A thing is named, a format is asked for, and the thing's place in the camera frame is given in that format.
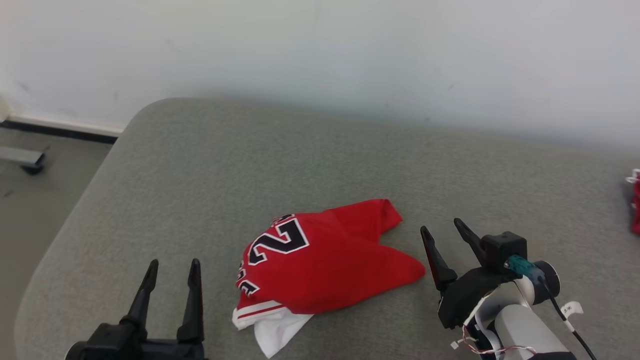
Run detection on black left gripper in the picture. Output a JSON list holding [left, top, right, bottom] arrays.
[[65, 258, 208, 360]]

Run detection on red shorts with white stripe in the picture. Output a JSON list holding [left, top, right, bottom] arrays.
[[625, 169, 640, 236]]

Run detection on red basketball jersey number 23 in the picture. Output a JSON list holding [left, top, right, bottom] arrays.
[[232, 199, 426, 359]]

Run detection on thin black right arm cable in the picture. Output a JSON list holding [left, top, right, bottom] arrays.
[[537, 277, 598, 360]]

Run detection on thin white red wire bundle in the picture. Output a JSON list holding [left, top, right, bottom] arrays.
[[450, 287, 536, 356]]

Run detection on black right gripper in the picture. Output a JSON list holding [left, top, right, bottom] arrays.
[[420, 218, 518, 330]]

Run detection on black and white baseboard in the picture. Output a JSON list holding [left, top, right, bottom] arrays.
[[0, 114, 124, 145]]

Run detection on teal cable connector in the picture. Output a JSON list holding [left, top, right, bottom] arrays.
[[504, 254, 546, 282]]

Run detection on grey fabric sofa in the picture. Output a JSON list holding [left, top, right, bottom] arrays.
[[14, 97, 640, 360]]

